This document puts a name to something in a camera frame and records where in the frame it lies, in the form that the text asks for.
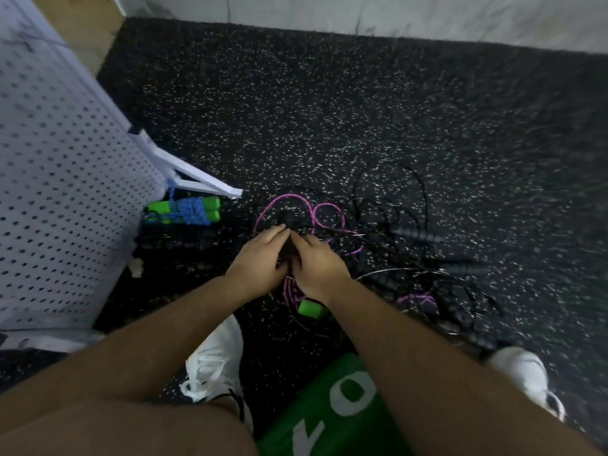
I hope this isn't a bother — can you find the person's left leg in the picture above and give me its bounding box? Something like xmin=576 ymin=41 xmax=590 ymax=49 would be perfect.
xmin=0 ymin=398 xmax=260 ymax=456

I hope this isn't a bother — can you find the white pegboard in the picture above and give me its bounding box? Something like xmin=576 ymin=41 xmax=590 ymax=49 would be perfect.
xmin=0 ymin=0 xmax=172 ymax=331

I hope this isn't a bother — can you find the black foam-handled jump rope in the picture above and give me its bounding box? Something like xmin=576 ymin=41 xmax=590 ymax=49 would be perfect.
xmin=278 ymin=231 xmax=298 ymax=279

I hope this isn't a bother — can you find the person's right hand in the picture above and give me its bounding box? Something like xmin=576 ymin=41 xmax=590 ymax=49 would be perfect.
xmin=288 ymin=231 xmax=353 ymax=306

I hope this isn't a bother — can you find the white shoe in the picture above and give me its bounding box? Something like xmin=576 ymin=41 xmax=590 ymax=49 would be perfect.
xmin=180 ymin=314 xmax=256 ymax=433
xmin=484 ymin=346 xmax=567 ymax=422

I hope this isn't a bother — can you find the person's left hand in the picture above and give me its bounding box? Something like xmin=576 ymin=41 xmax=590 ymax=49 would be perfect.
xmin=225 ymin=224 xmax=292 ymax=303

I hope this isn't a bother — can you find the person's right forearm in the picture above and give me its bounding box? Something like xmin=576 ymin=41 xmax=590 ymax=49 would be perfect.
xmin=323 ymin=280 xmax=600 ymax=456

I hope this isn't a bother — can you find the person's left forearm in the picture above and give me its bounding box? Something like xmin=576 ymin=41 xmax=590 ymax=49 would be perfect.
xmin=0 ymin=275 xmax=262 ymax=433

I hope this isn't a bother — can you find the white left shoe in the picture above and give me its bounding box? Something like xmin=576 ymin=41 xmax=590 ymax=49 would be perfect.
xmin=180 ymin=314 xmax=256 ymax=433

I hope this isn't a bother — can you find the white right shoe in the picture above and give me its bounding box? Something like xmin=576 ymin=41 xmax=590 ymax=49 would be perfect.
xmin=484 ymin=346 xmax=567 ymax=422

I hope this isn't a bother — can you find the white pegboard stand foot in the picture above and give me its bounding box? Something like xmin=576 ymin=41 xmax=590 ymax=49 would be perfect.
xmin=0 ymin=327 xmax=106 ymax=354
xmin=133 ymin=128 xmax=243 ymax=200

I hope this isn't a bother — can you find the pile of jump ropes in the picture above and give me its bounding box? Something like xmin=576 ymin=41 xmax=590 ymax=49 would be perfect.
xmin=251 ymin=161 xmax=505 ymax=338

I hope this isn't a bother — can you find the blue green-handled jump rope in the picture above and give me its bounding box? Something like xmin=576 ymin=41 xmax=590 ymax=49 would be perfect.
xmin=144 ymin=195 xmax=222 ymax=227

